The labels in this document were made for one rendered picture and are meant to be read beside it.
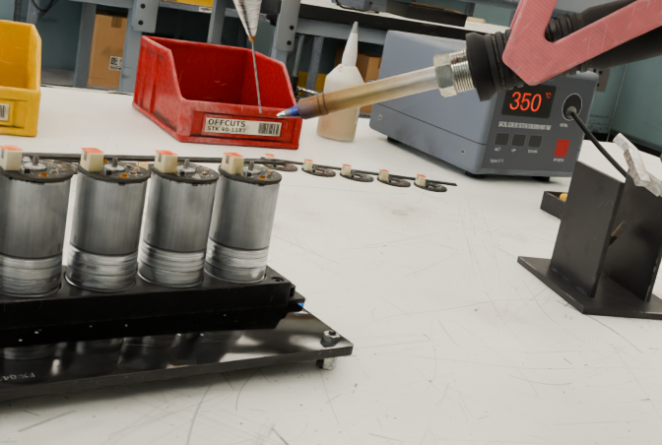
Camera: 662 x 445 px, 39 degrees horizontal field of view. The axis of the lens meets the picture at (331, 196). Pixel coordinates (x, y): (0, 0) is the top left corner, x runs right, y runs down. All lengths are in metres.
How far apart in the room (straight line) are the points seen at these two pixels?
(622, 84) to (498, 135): 5.96
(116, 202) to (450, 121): 0.46
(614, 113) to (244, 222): 6.39
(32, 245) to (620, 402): 0.23
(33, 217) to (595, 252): 0.29
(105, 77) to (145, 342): 4.19
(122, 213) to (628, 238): 0.30
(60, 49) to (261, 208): 4.54
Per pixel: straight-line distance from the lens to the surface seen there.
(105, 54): 4.49
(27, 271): 0.32
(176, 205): 0.34
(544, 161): 0.78
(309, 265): 0.46
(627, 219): 0.54
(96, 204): 0.33
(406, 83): 0.34
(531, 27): 0.32
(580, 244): 0.51
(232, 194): 0.35
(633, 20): 0.32
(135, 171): 0.33
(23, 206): 0.32
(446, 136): 0.76
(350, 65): 0.79
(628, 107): 6.62
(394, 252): 0.51
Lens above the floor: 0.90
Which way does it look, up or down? 14 degrees down
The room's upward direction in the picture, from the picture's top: 11 degrees clockwise
